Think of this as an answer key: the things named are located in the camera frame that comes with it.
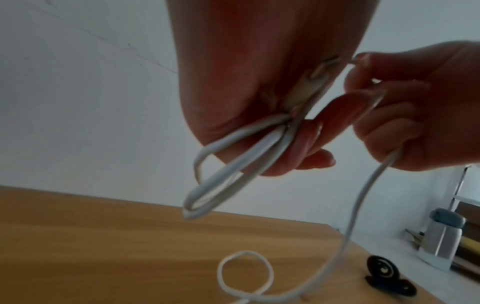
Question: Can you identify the white metal shelf rack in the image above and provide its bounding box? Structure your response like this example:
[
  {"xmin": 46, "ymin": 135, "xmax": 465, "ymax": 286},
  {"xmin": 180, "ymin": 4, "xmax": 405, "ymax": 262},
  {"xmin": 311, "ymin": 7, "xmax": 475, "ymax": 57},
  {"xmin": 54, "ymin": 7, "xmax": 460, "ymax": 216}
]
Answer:
[{"xmin": 447, "ymin": 164, "xmax": 480, "ymax": 281}]

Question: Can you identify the person's left hand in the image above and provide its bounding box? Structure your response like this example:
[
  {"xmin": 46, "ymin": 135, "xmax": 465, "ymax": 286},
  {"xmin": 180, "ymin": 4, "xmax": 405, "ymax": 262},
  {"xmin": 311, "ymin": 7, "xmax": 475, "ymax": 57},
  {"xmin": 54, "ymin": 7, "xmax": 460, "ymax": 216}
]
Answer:
[{"xmin": 164, "ymin": 0, "xmax": 382, "ymax": 178}]

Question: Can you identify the white cable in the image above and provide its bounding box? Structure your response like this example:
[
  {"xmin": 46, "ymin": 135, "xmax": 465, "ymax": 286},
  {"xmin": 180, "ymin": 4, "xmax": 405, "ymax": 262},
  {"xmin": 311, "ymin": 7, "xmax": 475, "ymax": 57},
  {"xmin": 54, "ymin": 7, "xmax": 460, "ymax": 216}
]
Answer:
[{"xmin": 182, "ymin": 56, "xmax": 405, "ymax": 304}]

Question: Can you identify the person's right hand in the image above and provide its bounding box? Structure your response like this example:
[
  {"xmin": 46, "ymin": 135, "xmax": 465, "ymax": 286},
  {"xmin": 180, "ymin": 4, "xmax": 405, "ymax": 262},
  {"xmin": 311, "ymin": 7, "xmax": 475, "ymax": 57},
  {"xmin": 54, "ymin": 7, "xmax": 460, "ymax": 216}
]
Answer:
[{"xmin": 312, "ymin": 40, "xmax": 480, "ymax": 173}]

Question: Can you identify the black strap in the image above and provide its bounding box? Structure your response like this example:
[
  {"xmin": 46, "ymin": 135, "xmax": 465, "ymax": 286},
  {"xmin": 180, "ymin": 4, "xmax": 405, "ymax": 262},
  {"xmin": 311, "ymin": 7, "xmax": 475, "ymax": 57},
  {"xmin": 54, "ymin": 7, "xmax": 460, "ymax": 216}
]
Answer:
[{"xmin": 365, "ymin": 254, "xmax": 418, "ymax": 297}]

